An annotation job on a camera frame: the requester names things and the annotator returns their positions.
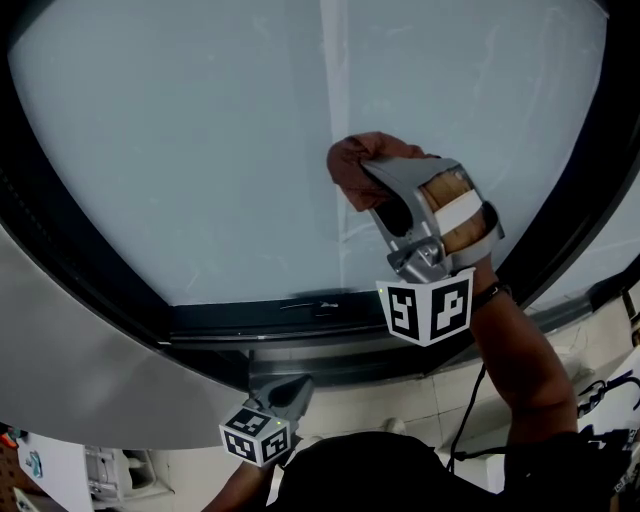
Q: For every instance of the white shoe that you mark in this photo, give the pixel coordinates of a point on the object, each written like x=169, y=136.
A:
x=394, y=426

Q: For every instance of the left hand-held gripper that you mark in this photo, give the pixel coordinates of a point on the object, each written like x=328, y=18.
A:
x=255, y=437

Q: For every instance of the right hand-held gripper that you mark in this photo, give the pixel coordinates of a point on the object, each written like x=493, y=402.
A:
x=425, y=310

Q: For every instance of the orange object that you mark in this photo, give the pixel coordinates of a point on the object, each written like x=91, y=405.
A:
x=9, y=439

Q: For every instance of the person's left forearm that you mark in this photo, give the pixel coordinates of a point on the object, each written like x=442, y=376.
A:
x=240, y=487

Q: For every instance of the person's black shirt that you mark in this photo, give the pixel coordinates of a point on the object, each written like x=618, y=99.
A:
x=365, y=475

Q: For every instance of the large frosted window glass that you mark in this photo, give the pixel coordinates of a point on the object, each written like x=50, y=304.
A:
x=175, y=150

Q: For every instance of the person's right hand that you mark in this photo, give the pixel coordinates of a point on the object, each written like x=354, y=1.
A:
x=445, y=190

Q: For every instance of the black framed frosted window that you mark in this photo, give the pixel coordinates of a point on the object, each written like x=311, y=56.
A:
x=585, y=200

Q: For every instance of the wide frosted glass wall panel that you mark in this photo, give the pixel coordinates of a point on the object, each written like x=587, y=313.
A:
x=615, y=260

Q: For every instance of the black wristband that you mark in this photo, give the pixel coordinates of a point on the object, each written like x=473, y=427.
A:
x=492, y=294

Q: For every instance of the brown cloth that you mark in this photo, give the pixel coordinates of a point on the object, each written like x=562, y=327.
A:
x=350, y=165

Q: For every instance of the teal packet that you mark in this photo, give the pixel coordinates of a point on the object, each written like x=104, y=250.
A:
x=34, y=465

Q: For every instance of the person's right forearm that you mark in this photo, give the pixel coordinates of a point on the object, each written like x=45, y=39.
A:
x=525, y=370

